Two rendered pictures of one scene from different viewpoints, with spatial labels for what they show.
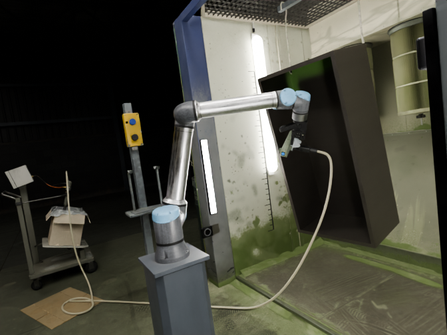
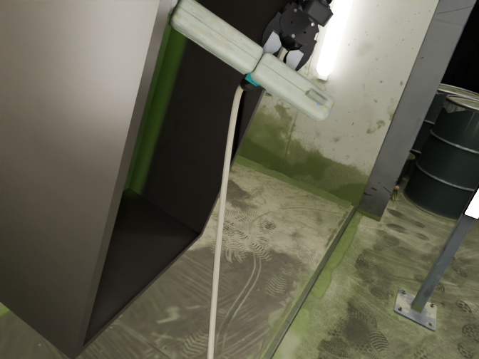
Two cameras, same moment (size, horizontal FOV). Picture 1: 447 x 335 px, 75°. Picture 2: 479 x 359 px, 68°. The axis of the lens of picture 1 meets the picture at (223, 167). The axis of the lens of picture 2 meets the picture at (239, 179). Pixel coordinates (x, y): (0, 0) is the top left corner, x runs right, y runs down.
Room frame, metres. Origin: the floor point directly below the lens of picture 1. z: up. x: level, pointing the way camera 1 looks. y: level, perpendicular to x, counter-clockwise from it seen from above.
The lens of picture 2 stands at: (2.29, 0.07, 1.26)
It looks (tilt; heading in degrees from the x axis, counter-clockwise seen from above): 27 degrees down; 235
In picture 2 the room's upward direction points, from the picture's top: 12 degrees clockwise
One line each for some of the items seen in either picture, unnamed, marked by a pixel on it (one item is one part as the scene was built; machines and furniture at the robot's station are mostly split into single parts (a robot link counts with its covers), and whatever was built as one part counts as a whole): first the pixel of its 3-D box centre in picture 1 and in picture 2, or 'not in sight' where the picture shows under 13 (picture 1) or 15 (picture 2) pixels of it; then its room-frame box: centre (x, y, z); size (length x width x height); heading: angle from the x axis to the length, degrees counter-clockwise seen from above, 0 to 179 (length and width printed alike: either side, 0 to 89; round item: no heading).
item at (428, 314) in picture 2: not in sight; (415, 308); (0.61, -0.51, 0.01); 0.20 x 0.20 x 0.01; 30
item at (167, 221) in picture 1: (167, 223); not in sight; (1.58, 0.34, 0.83); 0.17 x 0.15 x 0.18; 0
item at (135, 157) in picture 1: (142, 203); not in sight; (2.39, 0.70, 0.82); 0.06 x 0.06 x 1.64; 30
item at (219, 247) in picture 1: (205, 155); not in sight; (2.54, 0.14, 1.14); 0.18 x 0.18 x 2.29; 30
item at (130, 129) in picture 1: (132, 129); not in sight; (2.34, 0.67, 1.42); 0.12 x 0.06 x 0.26; 120
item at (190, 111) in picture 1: (233, 106); not in sight; (1.62, -0.10, 1.42); 0.68 x 0.12 x 0.12; 90
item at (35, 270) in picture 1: (50, 220); not in sight; (3.19, 1.97, 0.64); 0.73 x 0.50 x 1.27; 122
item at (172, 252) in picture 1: (171, 247); not in sight; (1.57, 0.34, 0.69); 0.19 x 0.19 x 0.10
